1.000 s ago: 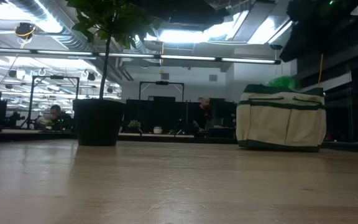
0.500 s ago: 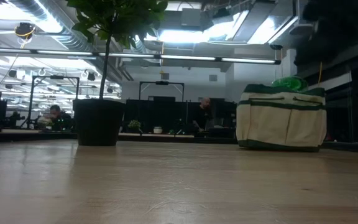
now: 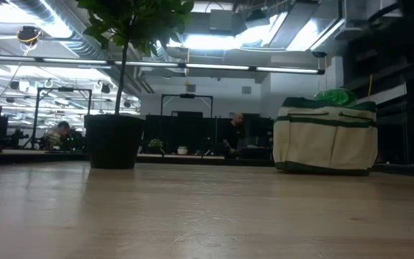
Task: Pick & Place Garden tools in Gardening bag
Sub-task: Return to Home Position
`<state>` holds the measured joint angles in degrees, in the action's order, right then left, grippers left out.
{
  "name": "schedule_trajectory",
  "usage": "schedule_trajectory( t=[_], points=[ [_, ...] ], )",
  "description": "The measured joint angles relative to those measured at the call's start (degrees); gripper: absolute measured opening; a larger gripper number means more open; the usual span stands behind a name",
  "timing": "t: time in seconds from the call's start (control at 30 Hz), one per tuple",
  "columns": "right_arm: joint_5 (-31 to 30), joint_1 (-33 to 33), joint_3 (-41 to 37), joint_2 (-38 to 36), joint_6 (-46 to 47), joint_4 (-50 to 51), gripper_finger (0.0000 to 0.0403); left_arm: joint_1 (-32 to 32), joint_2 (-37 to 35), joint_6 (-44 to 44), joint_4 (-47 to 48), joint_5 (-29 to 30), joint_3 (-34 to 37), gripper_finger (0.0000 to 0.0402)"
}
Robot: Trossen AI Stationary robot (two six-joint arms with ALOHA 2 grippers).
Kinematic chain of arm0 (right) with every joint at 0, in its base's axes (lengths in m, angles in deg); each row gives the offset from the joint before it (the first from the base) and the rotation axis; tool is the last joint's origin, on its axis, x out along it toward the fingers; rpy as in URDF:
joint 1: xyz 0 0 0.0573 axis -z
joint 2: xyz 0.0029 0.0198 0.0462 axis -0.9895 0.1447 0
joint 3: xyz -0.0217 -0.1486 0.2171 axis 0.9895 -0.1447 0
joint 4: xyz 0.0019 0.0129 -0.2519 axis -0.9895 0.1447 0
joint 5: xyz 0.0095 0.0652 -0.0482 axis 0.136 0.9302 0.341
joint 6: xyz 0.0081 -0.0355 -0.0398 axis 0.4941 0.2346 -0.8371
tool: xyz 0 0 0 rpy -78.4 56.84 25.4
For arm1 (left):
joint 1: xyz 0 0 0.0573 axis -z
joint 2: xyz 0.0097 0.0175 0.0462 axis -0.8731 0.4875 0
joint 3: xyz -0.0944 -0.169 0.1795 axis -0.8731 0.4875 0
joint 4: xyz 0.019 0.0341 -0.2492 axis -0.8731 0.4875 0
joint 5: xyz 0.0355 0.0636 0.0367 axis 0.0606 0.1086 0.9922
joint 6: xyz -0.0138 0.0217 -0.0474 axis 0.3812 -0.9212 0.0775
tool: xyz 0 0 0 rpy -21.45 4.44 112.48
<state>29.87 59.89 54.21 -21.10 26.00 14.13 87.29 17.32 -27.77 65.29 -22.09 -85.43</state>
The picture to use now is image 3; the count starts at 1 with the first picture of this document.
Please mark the black overhead rig frame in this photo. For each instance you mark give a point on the black overhead rig frame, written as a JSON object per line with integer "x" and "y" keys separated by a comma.
{"x": 65, "y": 89}
{"x": 187, "y": 96}

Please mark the beige and green gardening bag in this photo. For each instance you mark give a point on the beige and green gardening bag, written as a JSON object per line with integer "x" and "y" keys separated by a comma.
{"x": 322, "y": 144}

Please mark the green plant in black pot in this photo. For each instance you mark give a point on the green plant in black pot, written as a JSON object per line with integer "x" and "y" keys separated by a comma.
{"x": 113, "y": 144}

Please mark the long ceiling light bar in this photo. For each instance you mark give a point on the long ceiling light bar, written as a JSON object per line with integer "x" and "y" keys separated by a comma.
{"x": 156, "y": 64}

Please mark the green plastic spray bottle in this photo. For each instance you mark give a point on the green plastic spray bottle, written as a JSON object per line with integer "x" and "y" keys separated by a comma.
{"x": 336, "y": 96}

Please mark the small white pot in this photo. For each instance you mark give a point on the small white pot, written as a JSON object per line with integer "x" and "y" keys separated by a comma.
{"x": 182, "y": 150}

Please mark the small green potted plant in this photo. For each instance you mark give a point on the small green potted plant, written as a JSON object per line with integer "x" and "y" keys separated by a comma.
{"x": 155, "y": 144}

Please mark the person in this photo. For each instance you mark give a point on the person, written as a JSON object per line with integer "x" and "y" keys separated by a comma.
{"x": 58, "y": 135}
{"x": 234, "y": 135}

